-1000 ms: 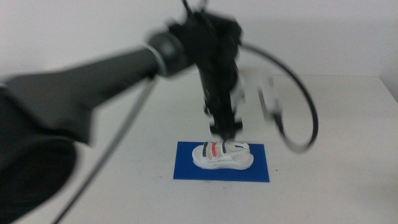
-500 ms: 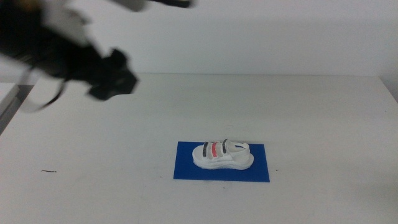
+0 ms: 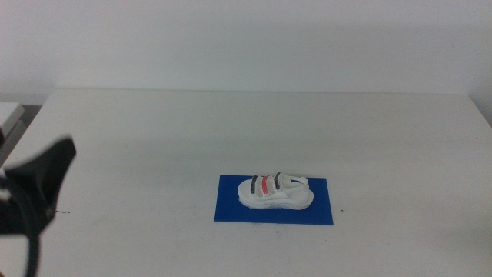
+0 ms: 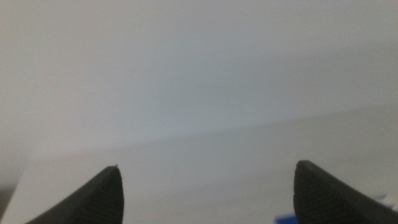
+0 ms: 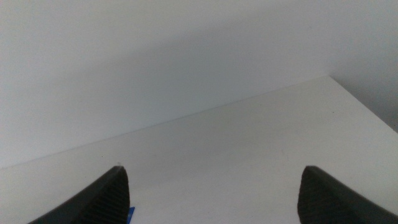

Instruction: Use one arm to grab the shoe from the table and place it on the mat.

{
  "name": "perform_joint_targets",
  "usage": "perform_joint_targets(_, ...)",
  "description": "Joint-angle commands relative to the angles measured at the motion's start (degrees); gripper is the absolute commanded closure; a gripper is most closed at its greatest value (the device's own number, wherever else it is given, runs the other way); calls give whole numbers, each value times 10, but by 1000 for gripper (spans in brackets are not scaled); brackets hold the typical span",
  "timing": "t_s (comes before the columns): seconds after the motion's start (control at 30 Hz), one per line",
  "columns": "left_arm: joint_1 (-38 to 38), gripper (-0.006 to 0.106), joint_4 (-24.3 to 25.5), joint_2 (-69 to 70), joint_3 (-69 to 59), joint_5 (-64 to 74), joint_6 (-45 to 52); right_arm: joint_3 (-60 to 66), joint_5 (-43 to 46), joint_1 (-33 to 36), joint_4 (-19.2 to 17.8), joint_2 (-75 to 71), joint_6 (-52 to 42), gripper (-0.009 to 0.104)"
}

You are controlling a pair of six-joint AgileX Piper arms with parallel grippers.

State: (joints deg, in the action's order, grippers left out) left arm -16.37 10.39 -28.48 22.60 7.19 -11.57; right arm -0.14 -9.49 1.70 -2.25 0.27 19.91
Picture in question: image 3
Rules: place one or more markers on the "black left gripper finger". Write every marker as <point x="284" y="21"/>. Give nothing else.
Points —
<point x="48" y="173"/>

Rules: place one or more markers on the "blue rectangular mat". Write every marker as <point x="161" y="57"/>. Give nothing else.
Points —
<point x="230" y="211"/>

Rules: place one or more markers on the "white side table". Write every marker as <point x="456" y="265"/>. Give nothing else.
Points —
<point x="7" y="115"/>

